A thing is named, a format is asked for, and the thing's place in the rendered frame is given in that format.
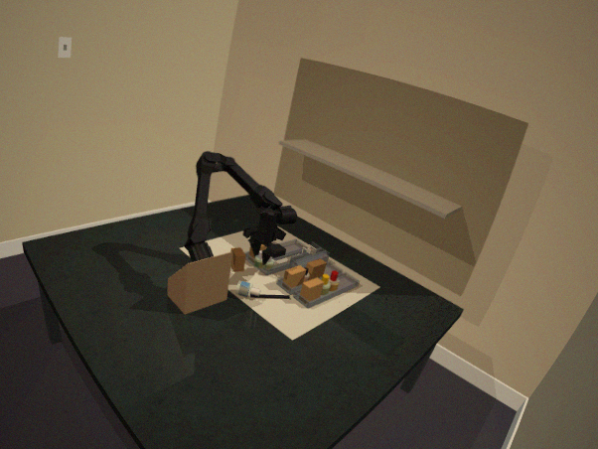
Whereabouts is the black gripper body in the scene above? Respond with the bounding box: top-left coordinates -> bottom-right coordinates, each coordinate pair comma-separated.
242,224 -> 286,258

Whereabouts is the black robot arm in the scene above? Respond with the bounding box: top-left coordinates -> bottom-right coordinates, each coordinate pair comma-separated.
184,151 -> 297,262

